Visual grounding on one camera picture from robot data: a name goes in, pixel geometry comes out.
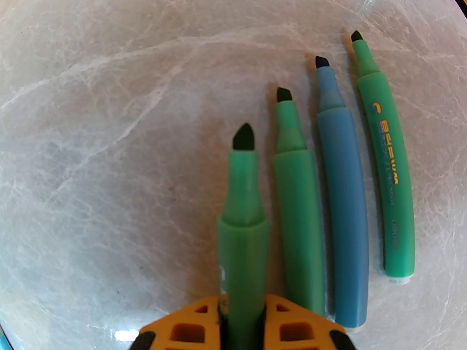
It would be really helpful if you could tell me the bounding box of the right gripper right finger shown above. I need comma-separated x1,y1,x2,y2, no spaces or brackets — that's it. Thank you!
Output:
261,295,356,350

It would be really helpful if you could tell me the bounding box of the blue highlighter pen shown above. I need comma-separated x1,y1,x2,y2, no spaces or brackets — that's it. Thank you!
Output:
314,56,369,333

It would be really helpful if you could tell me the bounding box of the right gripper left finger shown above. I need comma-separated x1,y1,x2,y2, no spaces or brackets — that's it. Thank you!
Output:
128,295,228,350

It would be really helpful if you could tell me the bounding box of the green highlighter pen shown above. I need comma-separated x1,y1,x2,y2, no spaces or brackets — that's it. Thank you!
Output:
216,123,270,350
273,87,326,318
351,30,416,285

